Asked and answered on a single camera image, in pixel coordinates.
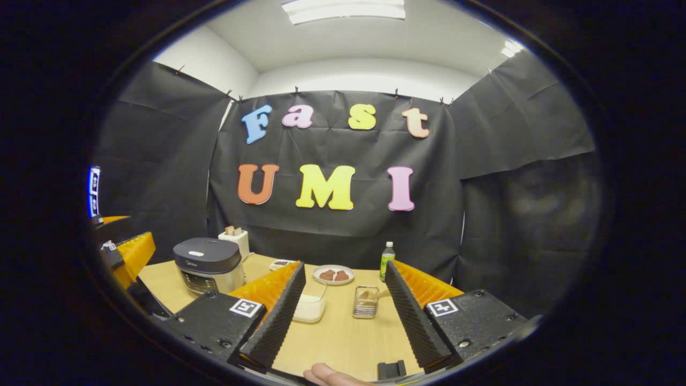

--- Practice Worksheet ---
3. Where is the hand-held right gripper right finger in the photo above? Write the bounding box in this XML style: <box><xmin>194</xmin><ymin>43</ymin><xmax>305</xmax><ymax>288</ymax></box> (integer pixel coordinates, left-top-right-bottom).
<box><xmin>384</xmin><ymin>259</ymin><xmax>530</xmax><ymax>375</ymax></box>

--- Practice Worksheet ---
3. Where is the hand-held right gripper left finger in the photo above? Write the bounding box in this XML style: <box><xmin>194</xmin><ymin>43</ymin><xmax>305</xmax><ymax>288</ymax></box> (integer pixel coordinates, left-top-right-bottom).
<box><xmin>160</xmin><ymin>261</ymin><xmax>307</xmax><ymax>372</ymax></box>

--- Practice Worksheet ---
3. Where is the metal wire chopstick holder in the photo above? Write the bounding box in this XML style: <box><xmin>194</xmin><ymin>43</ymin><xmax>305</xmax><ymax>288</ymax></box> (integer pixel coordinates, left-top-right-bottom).
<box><xmin>352</xmin><ymin>285</ymin><xmax>380</xmax><ymax>320</ymax></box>

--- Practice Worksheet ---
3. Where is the dark grey rice cooker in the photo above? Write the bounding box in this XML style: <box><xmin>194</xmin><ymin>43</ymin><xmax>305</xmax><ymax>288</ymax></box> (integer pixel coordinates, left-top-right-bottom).
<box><xmin>173</xmin><ymin>237</ymin><xmax>245</xmax><ymax>297</ymax></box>

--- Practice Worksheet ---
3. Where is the blue white sign panel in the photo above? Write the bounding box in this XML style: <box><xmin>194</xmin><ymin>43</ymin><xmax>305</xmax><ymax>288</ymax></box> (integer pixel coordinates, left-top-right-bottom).
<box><xmin>88</xmin><ymin>166</ymin><xmax>102</xmax><ymax>218</ymax></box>

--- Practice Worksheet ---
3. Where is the green label drink bottle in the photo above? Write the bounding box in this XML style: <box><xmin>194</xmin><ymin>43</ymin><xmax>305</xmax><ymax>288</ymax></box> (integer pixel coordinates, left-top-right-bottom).
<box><xmin>380</xmin><ymin>241</ymin><xmax>396</xmax><ymax>282</ymax></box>

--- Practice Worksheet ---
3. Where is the white round plate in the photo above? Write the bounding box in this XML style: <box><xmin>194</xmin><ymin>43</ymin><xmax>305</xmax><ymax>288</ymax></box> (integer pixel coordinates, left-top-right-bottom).
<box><xmin>312</xmin><ymin>265</ymin><xmax>355</xmax><ymax>286</ymax></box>

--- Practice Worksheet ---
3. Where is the white toaster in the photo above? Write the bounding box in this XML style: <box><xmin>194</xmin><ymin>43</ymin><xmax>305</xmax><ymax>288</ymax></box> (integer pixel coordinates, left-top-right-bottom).
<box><xmin>218</xmin><ymin>226</ymin><xmax>250</xmax><ymax>261</ymax></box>

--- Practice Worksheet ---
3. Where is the black backdrop cloth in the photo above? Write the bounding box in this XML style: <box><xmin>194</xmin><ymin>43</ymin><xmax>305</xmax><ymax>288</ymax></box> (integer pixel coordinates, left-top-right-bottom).
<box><xmin>91</xmin><ymin>51</ymin><xmax>603</xmax><ymax>317</ymax></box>

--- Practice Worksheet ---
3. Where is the long ceiling light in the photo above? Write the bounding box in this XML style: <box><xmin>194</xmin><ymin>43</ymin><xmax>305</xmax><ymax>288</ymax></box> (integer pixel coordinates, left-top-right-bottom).
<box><xmin>282</xmin><ymin>0</ymin><xmax>406</xmax><ymax>25</ymax></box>

